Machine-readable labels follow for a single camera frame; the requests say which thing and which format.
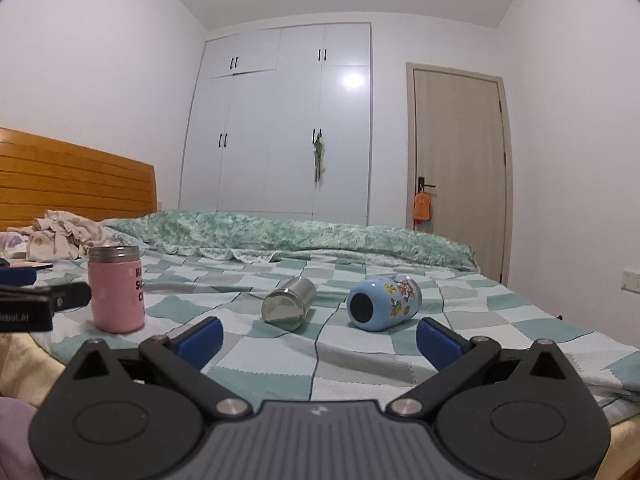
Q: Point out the white wardrobe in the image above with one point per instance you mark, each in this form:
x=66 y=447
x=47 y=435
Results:
x=275 y=125

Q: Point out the wall socket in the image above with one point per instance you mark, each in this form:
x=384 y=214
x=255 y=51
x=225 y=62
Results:
x=631 y=280

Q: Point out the green hanging plant sprig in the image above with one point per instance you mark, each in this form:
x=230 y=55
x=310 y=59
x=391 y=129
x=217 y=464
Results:
x=319 y=155

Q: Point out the orange hanging ornament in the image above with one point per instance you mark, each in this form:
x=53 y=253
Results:
x=422 y=210

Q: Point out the pink cup with steel lid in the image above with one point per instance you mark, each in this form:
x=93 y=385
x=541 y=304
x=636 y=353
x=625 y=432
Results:
x=116 y=295

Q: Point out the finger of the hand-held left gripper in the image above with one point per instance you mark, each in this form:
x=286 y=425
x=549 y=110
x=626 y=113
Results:
x=17 y=276
x=70 y=295

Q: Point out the crumpled floral cloth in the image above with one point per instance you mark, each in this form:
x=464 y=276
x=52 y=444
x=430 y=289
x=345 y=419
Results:
x=60 y=237

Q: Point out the checkered green white blanket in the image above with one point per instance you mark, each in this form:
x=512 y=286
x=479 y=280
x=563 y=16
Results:
x=350 y=355

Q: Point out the wooden headboard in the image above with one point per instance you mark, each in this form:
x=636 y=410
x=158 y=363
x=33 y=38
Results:
x=70 y=180

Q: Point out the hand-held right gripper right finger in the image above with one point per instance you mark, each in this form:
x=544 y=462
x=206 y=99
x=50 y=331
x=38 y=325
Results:
x=440 y=344

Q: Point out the beige cloth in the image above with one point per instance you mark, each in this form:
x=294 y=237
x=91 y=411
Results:
x=25 y=365

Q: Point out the pink cloth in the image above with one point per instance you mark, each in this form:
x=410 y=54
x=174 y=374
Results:
x=15 y=440

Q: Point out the stainless steel cup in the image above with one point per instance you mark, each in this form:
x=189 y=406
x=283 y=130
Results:
x=287 y=305

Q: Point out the light wooden door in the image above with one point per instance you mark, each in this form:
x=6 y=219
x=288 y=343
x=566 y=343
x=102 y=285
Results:
x=457 y=160

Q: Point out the purple patterned pillow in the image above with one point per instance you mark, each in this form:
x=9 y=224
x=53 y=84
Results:
x=12 y=244

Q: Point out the blue cartoon cup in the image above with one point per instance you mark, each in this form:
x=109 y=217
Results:
x=385 y=305

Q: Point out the green patterned quilt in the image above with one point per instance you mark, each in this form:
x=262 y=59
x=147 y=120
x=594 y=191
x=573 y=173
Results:
x=280 y=232

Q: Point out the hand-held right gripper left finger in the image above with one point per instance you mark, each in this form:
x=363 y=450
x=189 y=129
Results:
x=202 y=342

